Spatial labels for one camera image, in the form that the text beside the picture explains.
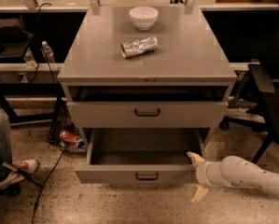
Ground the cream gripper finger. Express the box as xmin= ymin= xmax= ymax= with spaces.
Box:
xmin=191 ymin=185 xmax=208 ymax=203
xmin=187 ymin=151 xmax=205 ymax=166

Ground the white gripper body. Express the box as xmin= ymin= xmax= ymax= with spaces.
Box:
xmin=196 ymin=161 xmax=216 ymax=188

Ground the grey drawer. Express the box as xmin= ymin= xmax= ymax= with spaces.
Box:
xmin=67 ymin=102 xmax=228 ymax=128
xmin=76 ymin=128 xmax=203 ymax=185

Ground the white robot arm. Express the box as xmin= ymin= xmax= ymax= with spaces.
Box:
xmin=187 ymin=151 xmax=279 ymax=203

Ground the grey drawer cabinet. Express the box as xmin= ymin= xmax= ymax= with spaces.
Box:
xmin=58 ymin=6 xmax=235 ymax=143

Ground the grey top drawer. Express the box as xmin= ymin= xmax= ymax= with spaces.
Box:
xmin=67 ymin=102 xmax=228 ymax=128

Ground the black office chair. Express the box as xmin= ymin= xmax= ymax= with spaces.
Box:
xmin=219 ymin=27 xmax=279 ymax=163

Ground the crushed silver can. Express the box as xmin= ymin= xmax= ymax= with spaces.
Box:
xmin=120 ymin=36 xmax=158 ymax=59

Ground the orange snack bag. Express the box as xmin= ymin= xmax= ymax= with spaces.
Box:
xmin=60 ymin=130 xmax=84 ymax=147

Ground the white bowl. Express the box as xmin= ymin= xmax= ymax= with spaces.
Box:
xmin=129 ymin=7 xmax=159 ymax=31

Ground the white red sneaker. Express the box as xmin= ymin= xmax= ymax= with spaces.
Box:
xmin=0 ymin=159 xmax=39 ymax=190

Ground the black stick tool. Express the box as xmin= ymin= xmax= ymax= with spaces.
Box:
xmin=2 ymin=162 xmax=43 ymax=188

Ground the clear water bottle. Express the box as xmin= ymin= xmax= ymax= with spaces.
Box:
xmin=42 ymin=41 xmax=56 ymax=63

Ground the black table stand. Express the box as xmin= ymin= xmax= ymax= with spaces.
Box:
xmin=0 ymin=83 xmax=63 ymax=144

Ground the black floor cable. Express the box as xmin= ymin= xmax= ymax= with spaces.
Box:
xmin=30 ymin=150 xmax=65 ymax=224

